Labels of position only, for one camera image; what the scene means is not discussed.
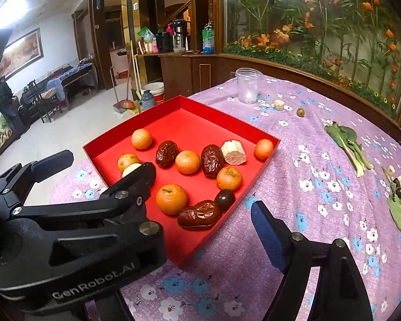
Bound large front mandarin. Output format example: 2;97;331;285
156;184;188;216

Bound small red date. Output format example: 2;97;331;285
156;141;179;169

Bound long red date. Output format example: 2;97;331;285
177;200;222;230

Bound white sugarcane piece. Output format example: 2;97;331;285
121;163;142;178
221;140;247;165

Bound mandarin orange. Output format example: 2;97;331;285
216;167;242;191

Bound red tray box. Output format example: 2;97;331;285
83;96;280;266

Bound grey thermos on floor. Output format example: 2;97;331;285
141;90;156;111

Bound person in dark clothes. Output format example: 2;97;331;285
0;76;26;139

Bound purple floral tablecloth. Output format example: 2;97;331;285
122;78;401;320

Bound white bucket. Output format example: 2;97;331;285
142;82;164;104

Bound large green leaf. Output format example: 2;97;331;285
382;168;401;232

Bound bok choy stalk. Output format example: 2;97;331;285
325;121;374;178

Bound small green olive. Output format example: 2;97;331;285
296;108;305;117

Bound small white piece near cup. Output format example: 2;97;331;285
273;99;285;111

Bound clear plastic cup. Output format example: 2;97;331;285
235;67;264;104

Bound black thermos jug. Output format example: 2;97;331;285
172;19;189;53

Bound green label water bottle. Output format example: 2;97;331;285
202;21;214;54

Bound framed wall painting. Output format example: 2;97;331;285
0;28;44;79

